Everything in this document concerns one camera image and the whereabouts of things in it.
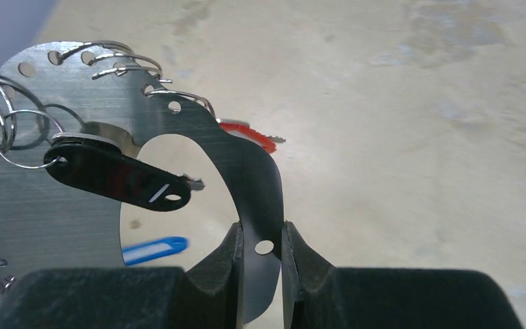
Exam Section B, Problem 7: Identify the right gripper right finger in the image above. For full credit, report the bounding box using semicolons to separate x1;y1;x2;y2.
281;222;522;328

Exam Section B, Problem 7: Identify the key with blue tag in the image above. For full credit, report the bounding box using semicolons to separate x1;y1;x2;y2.
122;236;189;266

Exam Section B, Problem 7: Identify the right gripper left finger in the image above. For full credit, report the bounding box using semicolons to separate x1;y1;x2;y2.
0;223;243;328

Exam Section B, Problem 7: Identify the key with red tag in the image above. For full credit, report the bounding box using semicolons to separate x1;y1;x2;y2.
216;119;286;154

